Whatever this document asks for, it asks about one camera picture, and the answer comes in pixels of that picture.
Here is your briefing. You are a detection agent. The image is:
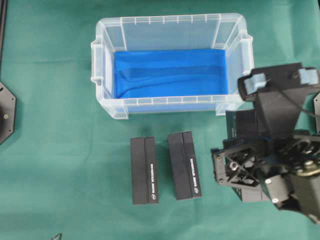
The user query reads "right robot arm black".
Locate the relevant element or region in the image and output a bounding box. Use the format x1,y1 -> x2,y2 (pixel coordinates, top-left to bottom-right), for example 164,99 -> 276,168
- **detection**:
210,130 -> 320,224

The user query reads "black camera box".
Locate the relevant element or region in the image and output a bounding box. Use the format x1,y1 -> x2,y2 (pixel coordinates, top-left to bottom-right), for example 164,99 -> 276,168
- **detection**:
167,131 -> 202,201
130,136 -> 159,205
225,109 -> 269,203

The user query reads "small black object bottom edge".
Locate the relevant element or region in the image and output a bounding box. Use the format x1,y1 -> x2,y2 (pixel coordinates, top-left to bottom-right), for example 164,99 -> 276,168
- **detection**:
48,228 -> 63,240

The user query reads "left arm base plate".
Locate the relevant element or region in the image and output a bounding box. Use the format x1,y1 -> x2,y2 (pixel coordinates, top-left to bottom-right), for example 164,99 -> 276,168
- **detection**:
0,82 -> 16,144

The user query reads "black frame rail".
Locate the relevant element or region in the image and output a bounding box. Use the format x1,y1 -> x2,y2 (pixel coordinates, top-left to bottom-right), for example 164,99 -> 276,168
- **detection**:
0,0 -> 8,60

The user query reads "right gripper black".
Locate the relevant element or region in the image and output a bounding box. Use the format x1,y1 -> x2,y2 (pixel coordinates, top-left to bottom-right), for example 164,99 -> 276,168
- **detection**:
210,130 -> 320,191

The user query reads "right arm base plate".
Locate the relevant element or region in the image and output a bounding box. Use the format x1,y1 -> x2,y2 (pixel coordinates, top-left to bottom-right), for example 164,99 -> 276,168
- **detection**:
313,93 -> 320,115

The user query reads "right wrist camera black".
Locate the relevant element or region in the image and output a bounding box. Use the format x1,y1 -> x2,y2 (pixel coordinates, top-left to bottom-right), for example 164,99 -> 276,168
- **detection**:
237,62 -> 320,139

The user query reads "black camera cable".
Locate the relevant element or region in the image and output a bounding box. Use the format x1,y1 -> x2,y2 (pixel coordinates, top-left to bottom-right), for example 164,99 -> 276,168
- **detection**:
266,76 -> 320,120

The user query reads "clear plastic storage case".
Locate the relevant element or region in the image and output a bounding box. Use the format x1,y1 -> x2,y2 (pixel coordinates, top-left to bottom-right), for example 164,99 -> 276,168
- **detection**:
90,13 -> 254,120

